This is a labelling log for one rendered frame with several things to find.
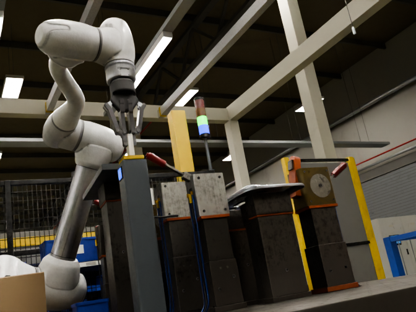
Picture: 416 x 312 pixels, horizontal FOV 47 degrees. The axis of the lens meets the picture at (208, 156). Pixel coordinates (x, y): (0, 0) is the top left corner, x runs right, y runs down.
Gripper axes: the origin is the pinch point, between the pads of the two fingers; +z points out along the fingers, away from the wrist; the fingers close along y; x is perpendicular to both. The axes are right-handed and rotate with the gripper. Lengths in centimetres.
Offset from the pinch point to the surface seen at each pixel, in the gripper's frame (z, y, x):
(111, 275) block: 33.2, -3.6, 25.1
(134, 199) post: 16.4, -1.5, -3.4
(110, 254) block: 26.9, -3.6, 23.7
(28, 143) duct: -381, 52, 1011
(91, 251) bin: 10, 11, 132
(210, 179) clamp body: 14.8, 17.2, -13.3
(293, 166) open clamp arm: 11.8, 46.3, -11.0
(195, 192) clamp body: 18.1, 12.5, -13.0
